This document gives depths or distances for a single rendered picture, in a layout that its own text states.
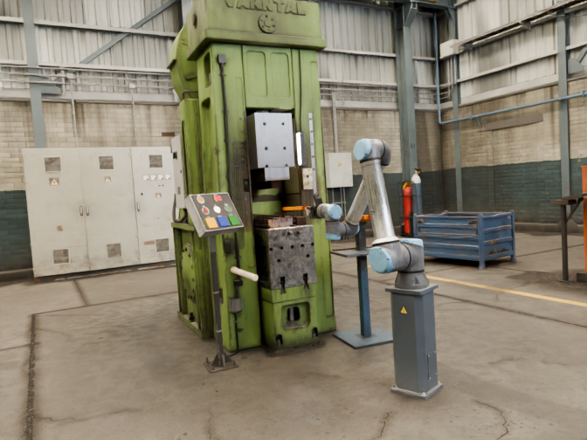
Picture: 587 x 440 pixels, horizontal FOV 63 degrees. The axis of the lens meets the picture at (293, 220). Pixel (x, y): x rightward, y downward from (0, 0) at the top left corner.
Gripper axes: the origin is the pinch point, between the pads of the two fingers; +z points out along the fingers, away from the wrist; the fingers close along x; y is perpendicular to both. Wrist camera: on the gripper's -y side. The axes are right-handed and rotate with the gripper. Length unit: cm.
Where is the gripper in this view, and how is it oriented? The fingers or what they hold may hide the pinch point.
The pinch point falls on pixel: (307, 207)
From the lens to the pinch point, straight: 324.1
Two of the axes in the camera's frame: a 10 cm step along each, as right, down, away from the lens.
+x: 9.0, -0.9, 4.3
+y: 0.6, 10.0, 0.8
